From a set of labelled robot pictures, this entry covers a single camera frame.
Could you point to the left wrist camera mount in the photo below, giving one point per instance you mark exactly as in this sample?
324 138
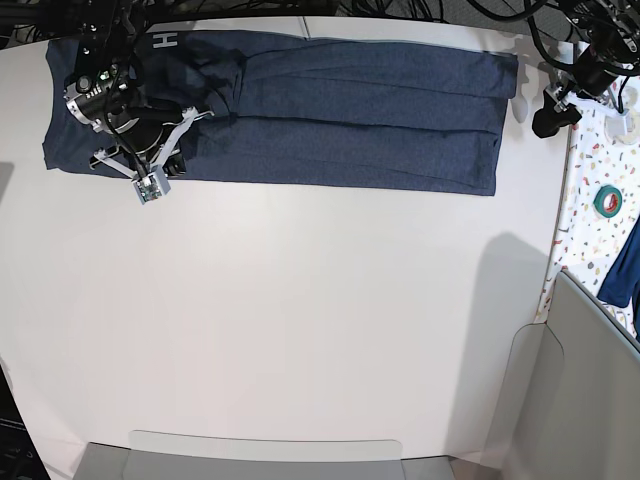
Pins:
595 100

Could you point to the green tape roll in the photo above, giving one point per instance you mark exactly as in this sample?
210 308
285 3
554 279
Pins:
608 201

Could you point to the clear tape dispenser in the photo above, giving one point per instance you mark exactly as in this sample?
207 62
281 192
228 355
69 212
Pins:
622 126

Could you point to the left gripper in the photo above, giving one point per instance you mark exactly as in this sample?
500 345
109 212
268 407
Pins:
575 95

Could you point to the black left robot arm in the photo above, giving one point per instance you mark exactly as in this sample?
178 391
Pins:
599 74

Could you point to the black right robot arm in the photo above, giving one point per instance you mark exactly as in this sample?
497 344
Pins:
106 88

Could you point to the grey front divider panel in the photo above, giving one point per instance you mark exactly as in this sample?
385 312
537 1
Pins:
156 455

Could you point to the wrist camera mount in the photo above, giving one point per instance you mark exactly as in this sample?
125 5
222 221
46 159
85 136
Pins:
595 100
167 163

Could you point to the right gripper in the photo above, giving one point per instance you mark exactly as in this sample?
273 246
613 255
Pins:
142 126

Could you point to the terrazzo patterned side surface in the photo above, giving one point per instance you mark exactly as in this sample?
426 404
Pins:
584 243

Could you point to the dark blue printed t-shirt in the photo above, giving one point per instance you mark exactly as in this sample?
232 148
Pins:
335 113

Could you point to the blue cloth at right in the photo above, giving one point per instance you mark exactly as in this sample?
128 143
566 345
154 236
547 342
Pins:
621 285

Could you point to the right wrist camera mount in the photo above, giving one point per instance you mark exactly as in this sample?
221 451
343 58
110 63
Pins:
167 163

